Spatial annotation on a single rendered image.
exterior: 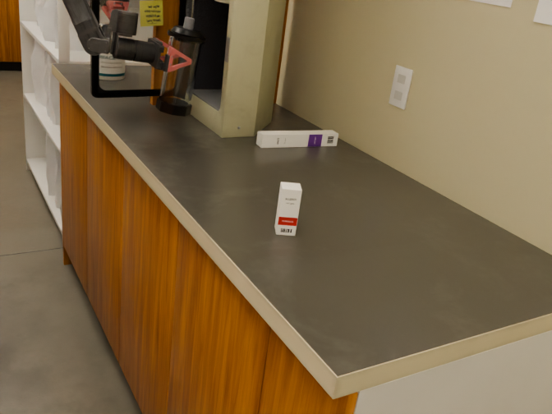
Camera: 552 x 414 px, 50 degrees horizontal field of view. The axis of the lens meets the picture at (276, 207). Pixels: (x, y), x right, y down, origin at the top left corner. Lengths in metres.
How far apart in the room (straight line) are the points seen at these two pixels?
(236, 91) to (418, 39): 0.54
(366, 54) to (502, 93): 0.53
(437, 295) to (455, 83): 0.69
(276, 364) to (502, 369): 0.41
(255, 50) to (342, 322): 1.01
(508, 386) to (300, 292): 0.44
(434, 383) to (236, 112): 1.06
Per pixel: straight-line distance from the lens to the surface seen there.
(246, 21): 1.76
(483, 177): 1.58
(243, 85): 1.79
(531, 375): 1.28
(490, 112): 1.56
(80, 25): 1.68
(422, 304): 1.10
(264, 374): 1.15
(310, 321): 0.98
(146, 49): 1.70
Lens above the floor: 1.48
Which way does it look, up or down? 23 degrees down
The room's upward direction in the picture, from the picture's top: 8 degrees clockwise
